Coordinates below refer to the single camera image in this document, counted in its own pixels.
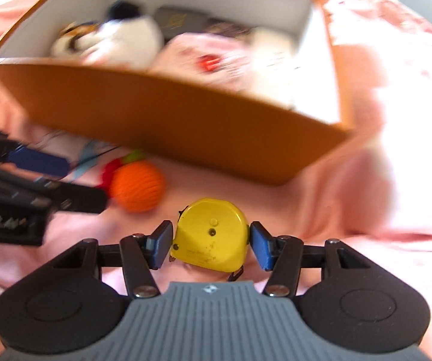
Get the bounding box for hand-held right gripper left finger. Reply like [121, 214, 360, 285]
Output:
[53, 220, 174, 298]

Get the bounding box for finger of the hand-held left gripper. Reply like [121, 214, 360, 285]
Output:
[0, 157, 108, 214]
[0, 124, 70, 178]

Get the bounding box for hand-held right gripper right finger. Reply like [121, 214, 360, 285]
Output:
[250, 221, 370, 297]

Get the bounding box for yellow tape measure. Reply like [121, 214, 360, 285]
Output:
[169, 198, 250, 282]

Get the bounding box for orange crochet fruit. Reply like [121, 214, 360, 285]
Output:
[109, 150, 166, 213]

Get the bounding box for orange cardboard box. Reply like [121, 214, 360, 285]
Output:
[0, 0, 354, 186]

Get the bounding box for calico plush cat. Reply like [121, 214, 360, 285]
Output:
[49, 0, 164, 69]

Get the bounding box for pink pouch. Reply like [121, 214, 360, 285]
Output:
[148, 32, 262, 91]

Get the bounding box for red heart keychain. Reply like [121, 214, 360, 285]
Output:
[199, 54, 222, 72]

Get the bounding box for white glasses case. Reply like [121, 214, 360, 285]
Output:
[246, 26, 299, 108]

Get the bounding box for dark gift box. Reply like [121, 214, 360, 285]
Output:
[152, 5, 209, 42]

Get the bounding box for red crochet flower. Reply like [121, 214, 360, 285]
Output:
[98, 158, 124, 192]

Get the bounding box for pink printed duvet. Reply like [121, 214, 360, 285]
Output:
[0, 0, 432, 361]

